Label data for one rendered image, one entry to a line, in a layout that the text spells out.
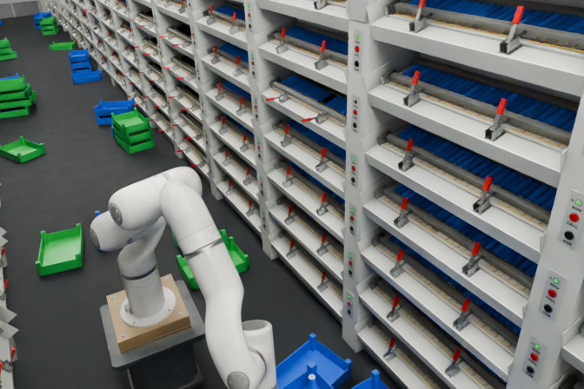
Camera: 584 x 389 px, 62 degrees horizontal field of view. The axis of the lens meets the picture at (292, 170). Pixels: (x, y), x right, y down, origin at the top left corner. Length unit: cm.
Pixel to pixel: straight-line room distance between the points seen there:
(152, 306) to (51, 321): 78
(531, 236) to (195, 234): 74
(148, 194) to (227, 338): 39
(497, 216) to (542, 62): 39
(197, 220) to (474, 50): 70
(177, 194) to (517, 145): 74
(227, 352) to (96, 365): 123
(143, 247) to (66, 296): 98
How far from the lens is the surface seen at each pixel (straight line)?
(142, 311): 178
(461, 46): 117
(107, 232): 152
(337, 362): 200
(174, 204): 106
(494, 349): 147
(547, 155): 113
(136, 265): 165
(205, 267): 105
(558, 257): 116
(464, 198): 130
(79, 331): 236
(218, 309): 105
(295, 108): 186
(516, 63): 109
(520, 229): 122
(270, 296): 230
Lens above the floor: 155
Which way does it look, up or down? 28 degrees down
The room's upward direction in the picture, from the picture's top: 2 degrees counter-clockwise
